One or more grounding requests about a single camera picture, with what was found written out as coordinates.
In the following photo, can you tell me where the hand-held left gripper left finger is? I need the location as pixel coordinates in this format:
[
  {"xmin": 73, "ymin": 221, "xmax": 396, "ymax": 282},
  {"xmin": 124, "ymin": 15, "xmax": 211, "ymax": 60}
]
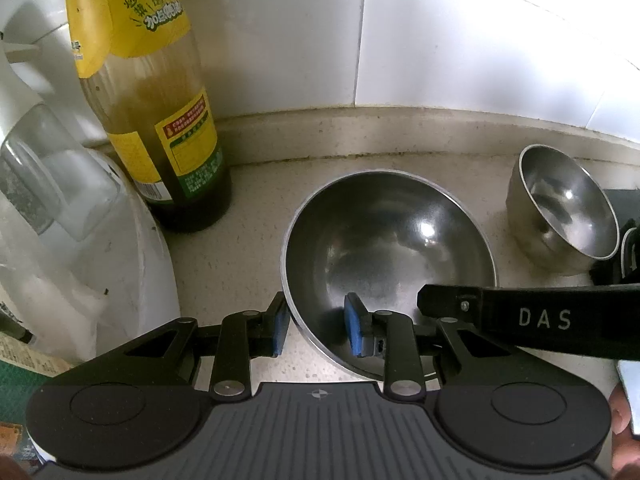
[{"xmin": 122, "ymin": 291, "xmax": 292, "ymax": 403}]

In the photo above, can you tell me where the person's right hand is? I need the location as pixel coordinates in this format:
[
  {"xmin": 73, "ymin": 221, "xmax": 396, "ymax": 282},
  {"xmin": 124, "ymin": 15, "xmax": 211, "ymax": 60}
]
[{"xmin": 609, "ymin": 385, "xmax": 640, "ymax": 480}]

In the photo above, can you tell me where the clear plastic container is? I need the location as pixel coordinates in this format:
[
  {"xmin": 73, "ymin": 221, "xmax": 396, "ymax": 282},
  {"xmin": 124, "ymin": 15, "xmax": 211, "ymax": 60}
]
[{"xmin": 0, "ymin": 102, "xmax": 128, "ymax": 311}]

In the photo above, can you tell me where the stainless steel bowl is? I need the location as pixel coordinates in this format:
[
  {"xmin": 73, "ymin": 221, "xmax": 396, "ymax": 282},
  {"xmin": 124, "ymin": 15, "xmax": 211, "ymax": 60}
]
[
  {"xmin": 281, "ymin": 170, "xmax": 498, "ymax": 382},
  {"xmin": 506, "ymin": 160, "xmax": 613, "ymax": 277},
  {"xmin": 517, "ymin": 144, "xmax": 622, "ymax": 262}
]

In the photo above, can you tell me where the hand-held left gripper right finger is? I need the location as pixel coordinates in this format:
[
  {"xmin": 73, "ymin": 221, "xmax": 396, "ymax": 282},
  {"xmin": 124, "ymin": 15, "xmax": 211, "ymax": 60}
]
[{"xmin": 344, "ymin": 292, "xmax": 523, "ymax": 401}]

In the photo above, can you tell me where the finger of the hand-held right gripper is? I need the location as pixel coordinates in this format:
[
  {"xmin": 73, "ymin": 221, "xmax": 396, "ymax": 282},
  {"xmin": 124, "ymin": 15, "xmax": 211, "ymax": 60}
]
[{"xmin": 417, "ymin": 284, "xmax": 484, "ymax": 329}]

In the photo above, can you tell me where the yellow green label sauce bottle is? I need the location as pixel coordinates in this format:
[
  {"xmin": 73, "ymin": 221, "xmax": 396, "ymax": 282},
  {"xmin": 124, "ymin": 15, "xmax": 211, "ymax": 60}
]
[{"xmin": 62, "ymin": 0, "xmax": 234, "ymax": 234}]

